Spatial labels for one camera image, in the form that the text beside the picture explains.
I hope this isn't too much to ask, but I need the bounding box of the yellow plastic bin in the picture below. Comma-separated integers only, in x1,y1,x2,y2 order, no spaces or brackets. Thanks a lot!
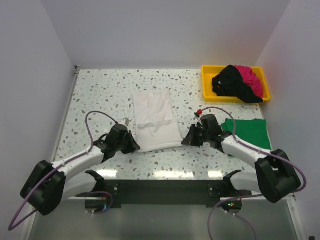
201,65,271,104

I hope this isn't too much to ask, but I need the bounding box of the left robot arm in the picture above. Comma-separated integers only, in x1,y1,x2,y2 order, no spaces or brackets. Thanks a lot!
20,123,140,216

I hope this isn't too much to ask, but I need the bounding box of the white t shirt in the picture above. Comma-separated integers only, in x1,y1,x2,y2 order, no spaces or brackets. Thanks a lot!
132,89,183,154

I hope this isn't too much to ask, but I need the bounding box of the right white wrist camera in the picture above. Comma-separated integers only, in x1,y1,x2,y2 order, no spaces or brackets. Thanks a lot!
197,115,202,124

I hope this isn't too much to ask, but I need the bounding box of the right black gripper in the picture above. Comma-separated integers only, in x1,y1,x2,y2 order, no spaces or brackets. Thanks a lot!
181,124,211,147

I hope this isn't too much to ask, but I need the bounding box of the folded green t shirt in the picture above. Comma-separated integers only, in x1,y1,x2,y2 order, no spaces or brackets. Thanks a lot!
235,119,272,150

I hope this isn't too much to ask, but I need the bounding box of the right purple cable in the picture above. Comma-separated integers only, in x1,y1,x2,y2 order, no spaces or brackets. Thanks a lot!
194,106,308,240

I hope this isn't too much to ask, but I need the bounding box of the black t shirt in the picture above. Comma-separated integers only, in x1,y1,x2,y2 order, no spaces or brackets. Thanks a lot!
212,65,263,104

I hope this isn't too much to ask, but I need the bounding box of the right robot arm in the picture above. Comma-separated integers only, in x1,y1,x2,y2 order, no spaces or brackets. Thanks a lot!
181,114,301,203

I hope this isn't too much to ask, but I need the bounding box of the pink t shirt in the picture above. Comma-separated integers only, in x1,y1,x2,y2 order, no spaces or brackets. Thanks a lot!
235,65,264,98

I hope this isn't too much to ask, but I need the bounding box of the aluminium frame rail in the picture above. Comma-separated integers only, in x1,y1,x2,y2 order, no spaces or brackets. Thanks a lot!
24,65,297,201

